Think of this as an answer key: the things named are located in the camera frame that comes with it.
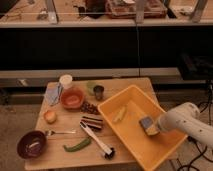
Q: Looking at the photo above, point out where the yellow blue sponge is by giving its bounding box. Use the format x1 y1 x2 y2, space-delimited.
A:
139 116 159 136

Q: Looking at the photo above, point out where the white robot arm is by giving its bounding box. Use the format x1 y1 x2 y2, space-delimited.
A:
157 102 213 148

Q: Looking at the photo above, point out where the yellow plastic tray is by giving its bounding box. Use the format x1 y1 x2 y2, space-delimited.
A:
98 85 187 171

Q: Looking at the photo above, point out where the dark metal cup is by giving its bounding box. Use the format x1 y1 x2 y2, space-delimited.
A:
93 85 104 101

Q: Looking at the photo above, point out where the green round object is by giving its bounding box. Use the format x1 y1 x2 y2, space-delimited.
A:
86 81 96 95

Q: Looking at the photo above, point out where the yellow banana piece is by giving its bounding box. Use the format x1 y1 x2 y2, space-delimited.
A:
113 106 127 123

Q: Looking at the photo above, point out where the dark grape bunch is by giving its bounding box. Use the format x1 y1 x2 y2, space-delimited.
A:
81 101 99 115

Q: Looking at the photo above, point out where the orange bowl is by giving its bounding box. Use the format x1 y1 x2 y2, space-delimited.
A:
60 88 85 109

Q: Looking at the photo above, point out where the striped brown white block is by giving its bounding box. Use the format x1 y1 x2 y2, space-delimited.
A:
82 116 103 131

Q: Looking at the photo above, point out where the white cup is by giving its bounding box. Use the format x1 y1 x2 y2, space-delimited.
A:
59 74 73 89

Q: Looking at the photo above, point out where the light blue cloth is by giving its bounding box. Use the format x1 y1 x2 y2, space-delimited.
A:
44 83 62 106

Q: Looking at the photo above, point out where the wooden table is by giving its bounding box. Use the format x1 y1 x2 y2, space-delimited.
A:
24 77 179 171

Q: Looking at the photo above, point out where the green chili pepper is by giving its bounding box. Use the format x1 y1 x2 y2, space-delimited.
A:
63 137 91 152

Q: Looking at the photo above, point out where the peach coloured fruit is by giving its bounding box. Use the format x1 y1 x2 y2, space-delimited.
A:
43 110 57 124

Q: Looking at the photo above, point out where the silver fork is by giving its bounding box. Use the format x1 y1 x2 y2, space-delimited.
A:
45 130 76 136

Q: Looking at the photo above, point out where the dark purple bowl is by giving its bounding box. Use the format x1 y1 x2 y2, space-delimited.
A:
17 130 47 159

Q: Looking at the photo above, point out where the black cable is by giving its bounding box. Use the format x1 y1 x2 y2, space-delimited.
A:
197 79 213 114

